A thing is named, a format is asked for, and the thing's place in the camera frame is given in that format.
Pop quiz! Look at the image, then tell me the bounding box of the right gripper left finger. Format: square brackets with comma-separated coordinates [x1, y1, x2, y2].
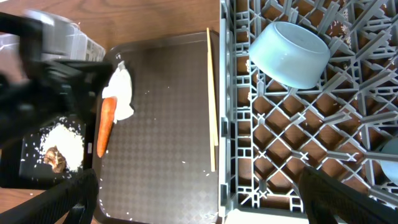
[1, 169, 99, 224]

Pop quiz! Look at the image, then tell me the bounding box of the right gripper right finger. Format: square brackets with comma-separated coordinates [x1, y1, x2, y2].
[298, 167, 397, 224]

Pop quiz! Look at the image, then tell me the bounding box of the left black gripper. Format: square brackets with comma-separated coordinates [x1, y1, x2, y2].
[18, 60, 113, 124]

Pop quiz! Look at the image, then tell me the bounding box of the brown food scrap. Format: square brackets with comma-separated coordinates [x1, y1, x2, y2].
[44, 146, 67, 173]

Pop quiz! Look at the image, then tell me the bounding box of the white rice pile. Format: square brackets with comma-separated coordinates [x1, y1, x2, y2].
[40, 123, 84, 172]

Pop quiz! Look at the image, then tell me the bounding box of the orange carrot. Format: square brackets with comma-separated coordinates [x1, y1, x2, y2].
[96, 96, 117, 158]

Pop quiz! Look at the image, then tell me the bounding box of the white tissue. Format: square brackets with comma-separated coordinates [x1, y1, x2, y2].
[102, 61, 134, 124]

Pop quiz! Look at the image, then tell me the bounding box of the light blue cup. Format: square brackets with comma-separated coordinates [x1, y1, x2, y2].
[380, 138, 397, 185]

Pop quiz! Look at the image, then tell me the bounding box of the light blue rice bowl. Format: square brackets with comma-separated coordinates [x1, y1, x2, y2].
[249, 22, 330, 89]

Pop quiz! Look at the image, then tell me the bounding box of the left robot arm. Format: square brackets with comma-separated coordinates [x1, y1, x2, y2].
[1, 11, 113, 149]

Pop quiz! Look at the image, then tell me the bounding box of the grey dishwasher rack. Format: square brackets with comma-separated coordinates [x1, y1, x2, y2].
[218, 0, 397, 218]

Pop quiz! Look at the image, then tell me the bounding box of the clear plastic bin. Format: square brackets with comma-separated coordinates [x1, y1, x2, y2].
[1, 9, 105, 62]

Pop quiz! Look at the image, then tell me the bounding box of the black plastic tray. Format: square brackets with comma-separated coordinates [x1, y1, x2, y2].
[1, 116, 95, 190]

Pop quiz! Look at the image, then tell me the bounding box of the brown serving tray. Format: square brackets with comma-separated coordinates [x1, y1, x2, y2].
[93, 32, 219, 223]

